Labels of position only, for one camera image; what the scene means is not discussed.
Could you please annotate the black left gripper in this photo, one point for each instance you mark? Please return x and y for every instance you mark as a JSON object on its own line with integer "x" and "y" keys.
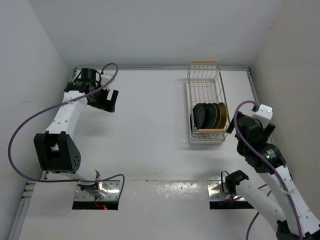
{"x": 104, "y": 104}

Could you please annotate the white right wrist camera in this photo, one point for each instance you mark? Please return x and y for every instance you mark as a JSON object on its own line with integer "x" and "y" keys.
{"x": 263, "y": 114}

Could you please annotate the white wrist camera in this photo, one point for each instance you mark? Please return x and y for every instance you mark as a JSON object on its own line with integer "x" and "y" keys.
{"x": 263, "y": 114}
{"x": 107, "y": 78}

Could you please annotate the aluminium table edge rail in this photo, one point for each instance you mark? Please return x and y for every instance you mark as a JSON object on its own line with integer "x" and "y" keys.
{"x": 253, "y": 86}

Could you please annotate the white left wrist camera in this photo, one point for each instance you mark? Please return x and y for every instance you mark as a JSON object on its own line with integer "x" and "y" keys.
{"x": 107, "y": 78}

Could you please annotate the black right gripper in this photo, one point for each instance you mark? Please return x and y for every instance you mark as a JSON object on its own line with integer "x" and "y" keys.
{"x": 263, "y": 136}

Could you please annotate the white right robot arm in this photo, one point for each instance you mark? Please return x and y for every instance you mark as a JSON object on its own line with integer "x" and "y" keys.
{"x": 289, "y": 216}

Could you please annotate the white wire dish rack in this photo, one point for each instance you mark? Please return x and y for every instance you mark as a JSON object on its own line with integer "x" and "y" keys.
{"x": 204, "y": 84}

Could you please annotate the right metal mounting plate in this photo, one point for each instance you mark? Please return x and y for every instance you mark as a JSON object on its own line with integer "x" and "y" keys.
{"x": 215, "y": 193}

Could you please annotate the black round plate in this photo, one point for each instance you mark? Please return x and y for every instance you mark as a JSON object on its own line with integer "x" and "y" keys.
{"x": 212, "y": 122}

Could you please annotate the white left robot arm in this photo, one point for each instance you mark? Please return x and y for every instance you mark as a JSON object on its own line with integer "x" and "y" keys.
{"x": 56, "y": 151}

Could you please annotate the glossy black oval plate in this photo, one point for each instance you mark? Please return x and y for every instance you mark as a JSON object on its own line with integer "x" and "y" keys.
{"x": 200, "y": 115}

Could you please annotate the gold rimmed dark plate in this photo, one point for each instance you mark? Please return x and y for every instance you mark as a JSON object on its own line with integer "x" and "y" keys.
{"x": 223, "y": 115}

